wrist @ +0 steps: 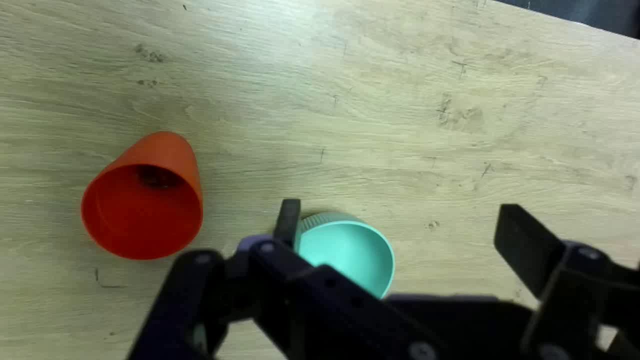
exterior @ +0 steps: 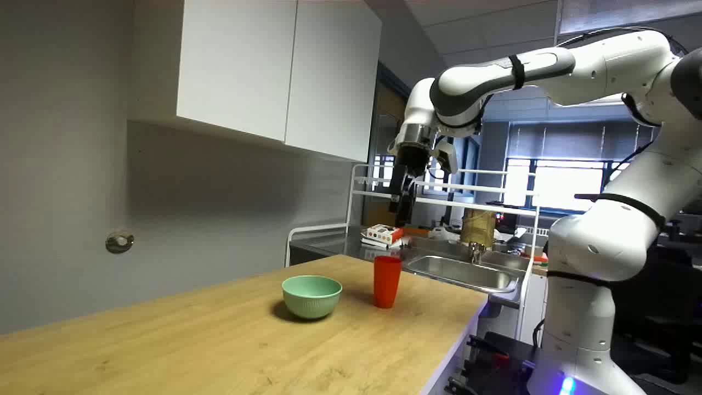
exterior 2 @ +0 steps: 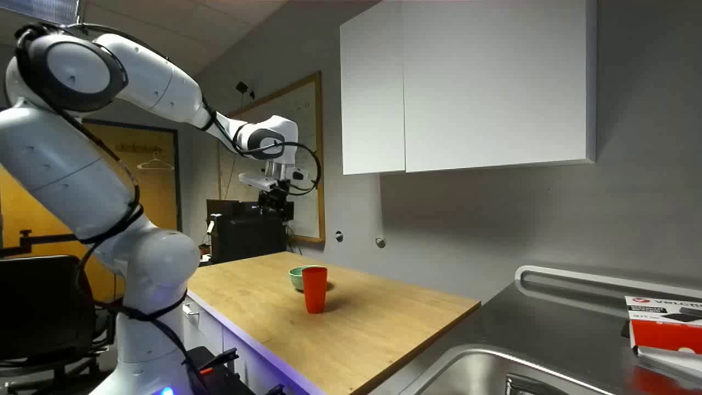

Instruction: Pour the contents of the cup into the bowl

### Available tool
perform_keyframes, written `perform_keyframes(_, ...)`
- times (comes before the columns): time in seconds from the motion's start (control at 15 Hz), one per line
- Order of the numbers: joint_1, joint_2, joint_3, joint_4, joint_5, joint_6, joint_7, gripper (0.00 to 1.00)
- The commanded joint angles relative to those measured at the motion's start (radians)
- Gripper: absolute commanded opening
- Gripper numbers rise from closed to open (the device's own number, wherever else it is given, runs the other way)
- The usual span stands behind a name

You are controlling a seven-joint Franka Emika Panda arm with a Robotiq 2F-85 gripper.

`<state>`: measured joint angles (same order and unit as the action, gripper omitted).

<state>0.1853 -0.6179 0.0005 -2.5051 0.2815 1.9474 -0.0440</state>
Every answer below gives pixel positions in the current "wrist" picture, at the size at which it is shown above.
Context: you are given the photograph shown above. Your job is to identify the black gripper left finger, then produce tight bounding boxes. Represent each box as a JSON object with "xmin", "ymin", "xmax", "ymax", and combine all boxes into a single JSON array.
[{"xmin": 128, "ymin": 197, "xmax": 443, "ymax": 360}]

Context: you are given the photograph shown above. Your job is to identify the small dark pieces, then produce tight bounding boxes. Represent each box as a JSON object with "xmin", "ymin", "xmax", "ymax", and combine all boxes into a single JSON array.
[{"xmin": 136, "ymin": 165, "xmax": 183, "ymax": 192}]

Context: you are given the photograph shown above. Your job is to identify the orange plastic cup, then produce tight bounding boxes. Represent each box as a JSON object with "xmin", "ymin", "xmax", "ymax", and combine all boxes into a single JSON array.
[{"xmin": 80, "ymin": 130, "xmax": 205, "ymax": 261}]

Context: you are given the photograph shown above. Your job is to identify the teal bowl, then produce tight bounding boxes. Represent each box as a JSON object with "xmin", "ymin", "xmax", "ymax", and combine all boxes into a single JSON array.
[{"xmin": 292, "ymin": 210, "xmax": 399, "ymax": 302}]

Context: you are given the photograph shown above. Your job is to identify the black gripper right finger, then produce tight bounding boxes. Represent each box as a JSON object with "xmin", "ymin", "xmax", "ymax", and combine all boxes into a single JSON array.
[{"xmin": 492, "ymin": 201, "xmax": 640, "ymax": 360}]

